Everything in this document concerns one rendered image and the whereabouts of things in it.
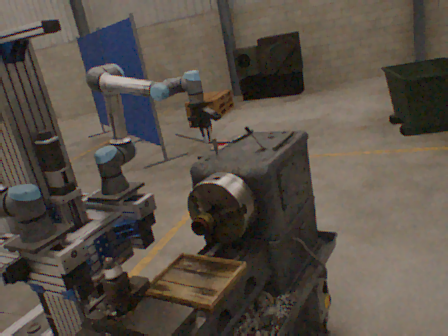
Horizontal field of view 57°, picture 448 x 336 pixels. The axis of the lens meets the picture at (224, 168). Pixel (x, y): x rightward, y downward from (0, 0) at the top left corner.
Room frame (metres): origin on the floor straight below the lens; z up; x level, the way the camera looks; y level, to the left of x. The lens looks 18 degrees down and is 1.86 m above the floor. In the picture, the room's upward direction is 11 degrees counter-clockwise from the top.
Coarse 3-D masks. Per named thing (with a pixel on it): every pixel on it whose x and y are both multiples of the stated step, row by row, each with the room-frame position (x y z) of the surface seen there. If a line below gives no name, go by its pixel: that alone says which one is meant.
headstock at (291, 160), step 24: (240, 144) 2.18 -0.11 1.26; (264, 144) 2.09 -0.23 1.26; (288, 144) 2.01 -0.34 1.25; (192, 168) 1.99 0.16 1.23; (216, 168) 1.91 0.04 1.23; (240, 168) 1.83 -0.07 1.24; (264, 168) 1.76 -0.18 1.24; (288, 168) 1.95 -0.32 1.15; (264, 192) 1.75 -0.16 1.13; (288, 192) 1.91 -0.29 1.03; (312, 192) 2.21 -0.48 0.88; (264, 216) 1.76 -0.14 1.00; (288, 216) 1.90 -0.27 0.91
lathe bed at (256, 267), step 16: (224, 256) 1.77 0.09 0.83; (240, 256) 1.70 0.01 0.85; (256, 256) 1.65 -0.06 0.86; (256, 272) 1.66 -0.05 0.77; (272, 272) 1.76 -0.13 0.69; (240, 288) 1.54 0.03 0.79; (256, 288) 1.63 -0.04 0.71; (224, 304) 1.43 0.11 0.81; (240, 304) 1.51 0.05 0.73; (208, 320) 1.30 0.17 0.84; (224, 320) 1.45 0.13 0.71
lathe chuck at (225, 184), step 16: (208, 176) 1.83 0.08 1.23; (224, 176) 1.78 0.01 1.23; (208, 192) 1.74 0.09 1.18; (224, 192) 1.69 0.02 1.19; (240, 192) 1.70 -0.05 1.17; (192, 208) 1.80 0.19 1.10; (224, 208) 1.70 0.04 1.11; (224, 224) 1.71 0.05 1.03; (240, 224) 1.66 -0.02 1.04; (224, 240) 1.72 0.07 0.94
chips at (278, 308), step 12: (264, 300) 1.74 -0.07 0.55; (276, 300) 1.69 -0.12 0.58; (288, 300) 1.70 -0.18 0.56; (252, 312) 1.67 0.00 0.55; (264, 312) 1.59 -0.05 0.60; (276, 312) 1.63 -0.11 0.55; (288, 312) 1.62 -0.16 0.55; (240, 324) 1.59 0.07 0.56; (252, 324) 1.57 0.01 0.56; (264, 324) 1.53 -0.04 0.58; (276, 324) 1.52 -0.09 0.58
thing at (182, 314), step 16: (96, 304) 1.37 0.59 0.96; (144, 304) 1.30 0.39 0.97; (160, 304) 1.28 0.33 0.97; (176, 304) 1.26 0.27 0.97; (96, 320) 1.27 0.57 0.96; (112, 320) 1.24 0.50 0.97; (128, 320) 1.22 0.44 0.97; (144, 320) 1.20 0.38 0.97; (160, 320) 1.19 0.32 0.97; (176, 320) 1.17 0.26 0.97; (192, 320) 1.20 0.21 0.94
